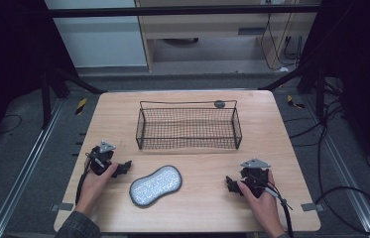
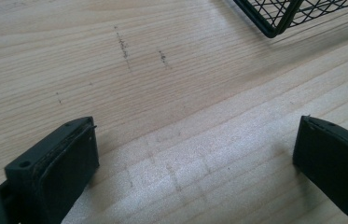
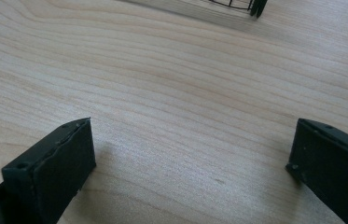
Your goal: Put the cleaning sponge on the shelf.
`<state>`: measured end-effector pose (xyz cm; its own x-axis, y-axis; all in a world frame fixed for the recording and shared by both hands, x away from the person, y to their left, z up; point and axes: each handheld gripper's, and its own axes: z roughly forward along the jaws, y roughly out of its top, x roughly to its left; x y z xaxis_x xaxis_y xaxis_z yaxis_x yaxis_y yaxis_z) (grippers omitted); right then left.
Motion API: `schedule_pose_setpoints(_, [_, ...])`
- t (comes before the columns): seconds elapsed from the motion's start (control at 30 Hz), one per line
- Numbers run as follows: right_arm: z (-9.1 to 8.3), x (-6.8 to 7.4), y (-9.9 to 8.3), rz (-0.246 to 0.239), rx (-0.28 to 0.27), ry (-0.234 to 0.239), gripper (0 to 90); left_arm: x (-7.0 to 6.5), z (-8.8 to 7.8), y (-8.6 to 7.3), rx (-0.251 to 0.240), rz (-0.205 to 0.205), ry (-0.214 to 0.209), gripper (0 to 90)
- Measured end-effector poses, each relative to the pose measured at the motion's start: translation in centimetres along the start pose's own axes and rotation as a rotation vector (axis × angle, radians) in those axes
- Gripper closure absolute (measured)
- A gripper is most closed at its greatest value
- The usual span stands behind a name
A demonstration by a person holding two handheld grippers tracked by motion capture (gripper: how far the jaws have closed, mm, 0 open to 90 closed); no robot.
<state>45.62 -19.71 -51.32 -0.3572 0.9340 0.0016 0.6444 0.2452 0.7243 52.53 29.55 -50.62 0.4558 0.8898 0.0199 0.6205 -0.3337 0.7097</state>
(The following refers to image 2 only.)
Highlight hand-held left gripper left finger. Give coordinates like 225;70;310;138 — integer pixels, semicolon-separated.
4;116;101;224

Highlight black wire mesh basket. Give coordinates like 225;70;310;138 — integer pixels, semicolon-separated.
232;0;348;39

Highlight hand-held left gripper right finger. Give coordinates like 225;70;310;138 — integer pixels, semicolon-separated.
292;115;348;224

